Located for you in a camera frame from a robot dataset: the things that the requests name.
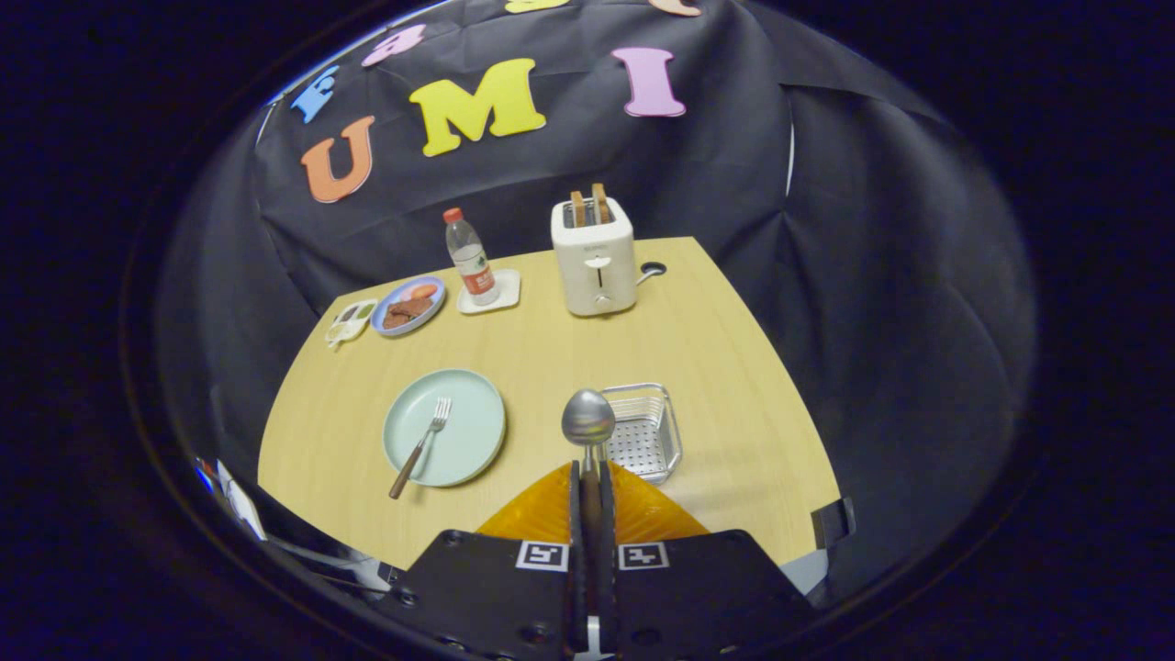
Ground white divided condiment dish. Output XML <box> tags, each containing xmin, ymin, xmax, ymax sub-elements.
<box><xmin>325</xmin><ymin>299</ymin><xmax>378</xmax><ymax>350</ymax></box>

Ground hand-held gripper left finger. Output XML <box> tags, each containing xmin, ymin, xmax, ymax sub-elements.
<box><xmin>395</xmin><ymin>462</ymin><xmax>588</xmax><ymax>661</ymax></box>

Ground clear water bottle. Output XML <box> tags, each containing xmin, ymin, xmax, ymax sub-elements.
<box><xmin>442</xmin><ymin>207</ymin><xmax>501</xmax><ymax>307</ymax></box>

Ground white square coaster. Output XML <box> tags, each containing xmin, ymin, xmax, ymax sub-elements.
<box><xmin>457</xmin><ymin>269</ymin><xmax>521</xmax><ymax>316</ymax></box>

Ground white toaster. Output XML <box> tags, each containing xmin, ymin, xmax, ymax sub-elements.
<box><xmin>551</xmin><ymin>196</ymin><xmax>636</xmax><ymax>318</ymax></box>

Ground black table edge bracket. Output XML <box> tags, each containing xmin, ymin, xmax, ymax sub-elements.
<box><xmin>811</xmin><ymin>496</ymin><xmax>856</xmax><ymax>549</ymax></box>

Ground wooden handled metal spoon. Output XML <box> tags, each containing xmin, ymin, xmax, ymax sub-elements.
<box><xmin>561</xmin><ymin>388</ymin><xmax>617</xmax><ymax>634</ymax></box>

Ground wooden handled metal fork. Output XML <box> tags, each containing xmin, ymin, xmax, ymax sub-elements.
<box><xmin>388</xmin><ymin>397</ymin><xmax>453</xmax><ymax>500</ymax></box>

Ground metal wire basket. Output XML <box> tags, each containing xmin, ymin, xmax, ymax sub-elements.
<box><xmin>601</xmin><ymin>383</ymin><xmax>683</xmax><ymax>485</ymax></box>

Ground brown meat slices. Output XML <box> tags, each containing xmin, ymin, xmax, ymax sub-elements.
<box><xmin>382</xmin><ymin>296</ymin><xmax>434</xmax><ymax>331</ymax></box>

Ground blue plate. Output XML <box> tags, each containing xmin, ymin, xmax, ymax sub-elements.
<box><xmin>371</xmin><ymin>275</ymin><xmax>447</xmax><ymax>338</ymax></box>

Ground light green plate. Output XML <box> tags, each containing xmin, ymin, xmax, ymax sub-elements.
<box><xmin>382</xmin><ymin>369</ymin><xmax>508</xmax><ymax>488</ymax></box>

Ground black backdrop cloth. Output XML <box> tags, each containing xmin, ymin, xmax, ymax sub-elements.
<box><xmin>156</xmin><ymin>0</ymin><xmax>1038</xmax><ymax>607</ymax></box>

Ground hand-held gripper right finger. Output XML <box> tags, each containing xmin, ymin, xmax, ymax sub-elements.
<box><xmin>599</xmin><ymin>462</ymin><xmax>818</xmax><ymax>661</ymax></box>

